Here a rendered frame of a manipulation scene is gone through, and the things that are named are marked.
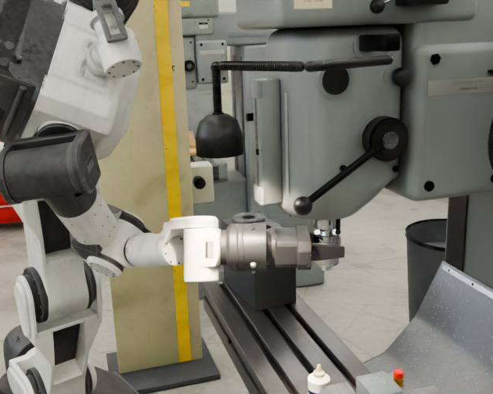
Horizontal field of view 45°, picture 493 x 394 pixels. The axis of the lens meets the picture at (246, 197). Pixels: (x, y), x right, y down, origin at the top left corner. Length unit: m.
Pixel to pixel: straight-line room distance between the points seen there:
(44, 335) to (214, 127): 0.88
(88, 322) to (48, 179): 0.65
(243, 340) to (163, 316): 1.61
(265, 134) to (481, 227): 0.55
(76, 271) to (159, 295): 1.44
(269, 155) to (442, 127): 0.28
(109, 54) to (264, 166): 0.33
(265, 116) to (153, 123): 1.76
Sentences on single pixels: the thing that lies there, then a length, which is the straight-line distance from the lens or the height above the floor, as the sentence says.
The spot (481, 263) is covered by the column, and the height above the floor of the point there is 1.14.
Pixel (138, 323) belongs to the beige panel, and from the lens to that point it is 2.98.
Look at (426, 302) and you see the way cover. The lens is 1.45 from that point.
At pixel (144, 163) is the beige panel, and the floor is 1.07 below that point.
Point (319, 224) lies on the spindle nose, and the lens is 1.06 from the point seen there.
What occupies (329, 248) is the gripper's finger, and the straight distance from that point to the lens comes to 1.07.
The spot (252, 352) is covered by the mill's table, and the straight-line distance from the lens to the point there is 1.36.
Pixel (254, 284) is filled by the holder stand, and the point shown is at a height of 1.02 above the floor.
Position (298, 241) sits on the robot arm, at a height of 1.27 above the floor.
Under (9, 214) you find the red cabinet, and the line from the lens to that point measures 5.64.
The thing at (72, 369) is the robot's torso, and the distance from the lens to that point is 1.74.
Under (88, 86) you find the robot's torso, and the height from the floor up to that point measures 1.54.
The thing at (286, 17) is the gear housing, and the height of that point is 1.64.
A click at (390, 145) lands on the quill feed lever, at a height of 1.45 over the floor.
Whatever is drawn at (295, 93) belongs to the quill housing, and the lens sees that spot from 0.94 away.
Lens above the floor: 1.62
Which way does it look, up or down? 15 degrees down
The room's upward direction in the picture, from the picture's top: 2 degrees counter-clockwise
